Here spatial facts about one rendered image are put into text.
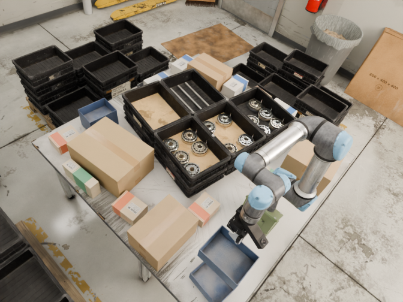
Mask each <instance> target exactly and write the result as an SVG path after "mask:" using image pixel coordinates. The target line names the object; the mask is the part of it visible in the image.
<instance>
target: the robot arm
mask: <svg viewBox="0 0 403 302"><path fill-rule="evenodd" d="M304 140H308V141H310V142H311V143H312V144H314V145H315V146H314V148H313V151H314V155H313V157H312V159H311V160H310V162H309V164H308V166H307V168H306V170H305V172H304V174H303V176H302V177H301V179H300V180H298V181H297V180H296V176H295V175H294V174H292V173H290V172H289V171H287V170H285V169H283V168H280V167H278V168H276V169H275V171H274V172H272V173H271V172H270V171H269V170H268V169H267V168H265V167H267V166H268V165H269V164H270V163H272V162H273V161H274V160H275V159H277V158H278V157H280V156H281V155H282V154H283V153H285V152H286V151H287V150H288V149H290V148H291V147H293V146H294V145H295V144H296V143H298V142H299V141H304ZM352 144H353V138H352V136H351V135H350V134H348V133H347V132H346V131H343V130H342V129H340V128H339V127H337V126H335V125H334V124H332V123H330V122H329V121H327V120H326V119H325V118H323V117H320V116H305V117H301V118H298V119H296V120H294V121H293V122H292V123H290V124H289V126H288V128H287V129H286V130H284V131H283V132H282V133H280V134H279V135H277V136H276V137H275V138H273V139H272V140H270V141H269V142H268V143H266V144H265V145H264V146H262V147H261V148H259V149H258V150H256V151H255V152H254V153H252V154H251V155H249V153H246V152H243V153H241V154H240V155H239V156H238V157H237V158H236V160H235V162H234V166H235V168H236V169H237V170H238V171H239V172H240V173H242V174H243V175H244V176H245V177H247V178H248V179H249V180H250V181H252V182H253V184H255V185H256V187H254V189H253V190H252V191H251V192H250V193H249V196H248V198H247V200H246V202H245V204H244V205H241V206H240V207H239V208H238V209H237V210H236V214H235V215H234V216H233V217H232V218H231V219H230V220H229V222H228V224H227V227H228V228H229V229H230V230H231V231H232V232H233V233H232V232H229V235H230V237H231V238H232V239H233V240H234V242H235V243H236V244H240V243H241V241H242V240H243V239H244V238H245V237H246V235H247V234H249V236H250V237H251V239H252V240H253V242H254V243H255V245H256V246H257V248H258V249H264V248H265V247H266V245H267V244H268V243H269V242H268V240H267V238H266V237H265V235H264V234H263V232H262V230H261V229H260V227H259V226H258V224H257V222H258V221H259V220H260V218H261V217H262V215H263V214H264V212H265V211H266V210H267V211H269V212H274V211H275V209H276V207H277V204H278V201H279V199H280V198H281V197H282V196H283V197H284V198H285V199H286V200H287V201H288V202H290V203H291V204H292V205H294V206H295V208H297V209H298V210H300V211H301V212H304V211H305V210H306V209H307V208H308V207H309V206H310V205H311V204H312V203H313V202H314V201H316V200H317V198H318V196H317V195H316V193H317V190H316V187H317V186H318V184H319V183H320V181H321V180H322V178H323V176H324V175H325V173H326V171H327V170H328V168H329V167H330V165H331V163H333V162H336V161H340V160H342V159H343V158H344V157H345V156H346V154H347V153H348V151H349V150H350V148H351V146H352ZM234 232H235V233H234Z"/></svg>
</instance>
